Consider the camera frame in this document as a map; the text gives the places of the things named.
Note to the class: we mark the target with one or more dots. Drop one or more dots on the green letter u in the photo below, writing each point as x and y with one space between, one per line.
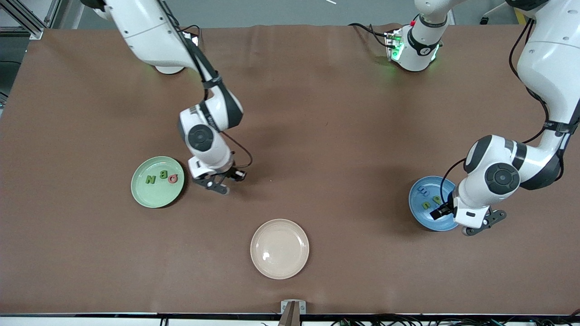
424 207

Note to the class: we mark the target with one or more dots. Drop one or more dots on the blue letter m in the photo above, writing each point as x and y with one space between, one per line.
423 190

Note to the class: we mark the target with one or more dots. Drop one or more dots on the pink letter Q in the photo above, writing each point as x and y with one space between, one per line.
170 179

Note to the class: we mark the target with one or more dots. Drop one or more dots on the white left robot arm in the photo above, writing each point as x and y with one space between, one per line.
553 54

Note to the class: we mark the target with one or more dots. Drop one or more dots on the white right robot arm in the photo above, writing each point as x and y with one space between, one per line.
145 27

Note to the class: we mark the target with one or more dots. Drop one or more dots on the blue plate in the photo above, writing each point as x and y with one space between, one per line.
419 215

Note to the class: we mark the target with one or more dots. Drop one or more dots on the brown table cover mat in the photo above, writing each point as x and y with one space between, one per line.
290 113

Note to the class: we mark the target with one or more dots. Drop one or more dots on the light green plate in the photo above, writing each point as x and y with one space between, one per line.
156 194

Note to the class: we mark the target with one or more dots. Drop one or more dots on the beige plate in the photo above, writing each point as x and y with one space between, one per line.
279 249

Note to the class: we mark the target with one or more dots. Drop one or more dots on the black caster wheel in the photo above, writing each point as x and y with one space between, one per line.
485 20

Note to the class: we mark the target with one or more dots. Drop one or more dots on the grey metal mount bracket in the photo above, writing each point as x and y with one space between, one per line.
302 308

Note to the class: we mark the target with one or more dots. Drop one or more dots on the tan camera support pole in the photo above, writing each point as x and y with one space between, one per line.
290 317

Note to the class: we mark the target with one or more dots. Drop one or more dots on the aluminium frame profile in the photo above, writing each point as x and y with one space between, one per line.
34 29

